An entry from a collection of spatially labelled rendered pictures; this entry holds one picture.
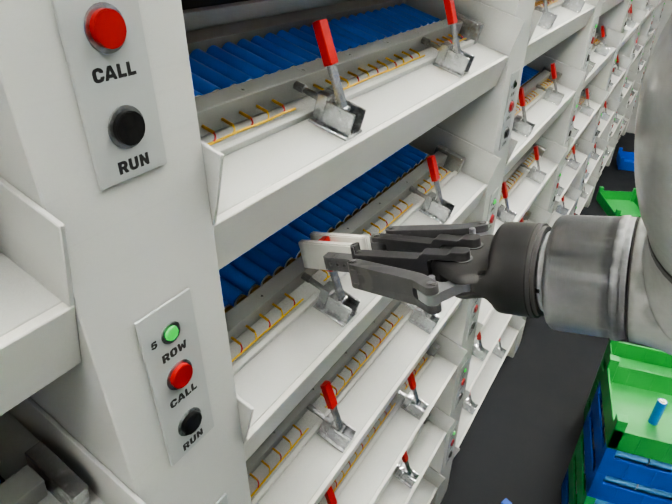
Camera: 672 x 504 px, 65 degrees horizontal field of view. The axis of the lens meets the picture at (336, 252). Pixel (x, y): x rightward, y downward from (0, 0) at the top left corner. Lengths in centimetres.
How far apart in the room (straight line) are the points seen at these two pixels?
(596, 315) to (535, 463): 132
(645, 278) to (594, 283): 3
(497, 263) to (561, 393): 152
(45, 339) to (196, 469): 18
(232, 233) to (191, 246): 4
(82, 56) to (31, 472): 28
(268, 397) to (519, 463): 127
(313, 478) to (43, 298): 46
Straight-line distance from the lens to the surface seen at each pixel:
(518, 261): 41
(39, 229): 26
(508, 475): 165
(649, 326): 40
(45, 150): 25
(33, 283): 29
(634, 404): 136
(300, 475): 67
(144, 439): 36
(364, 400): 75
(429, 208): 76
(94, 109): 26
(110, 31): 26
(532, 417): 181
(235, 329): 50
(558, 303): 40
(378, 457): 94
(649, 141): 26
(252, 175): 38
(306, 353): 52
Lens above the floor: 129
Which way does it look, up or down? 31 degrees down
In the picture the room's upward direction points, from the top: straight up
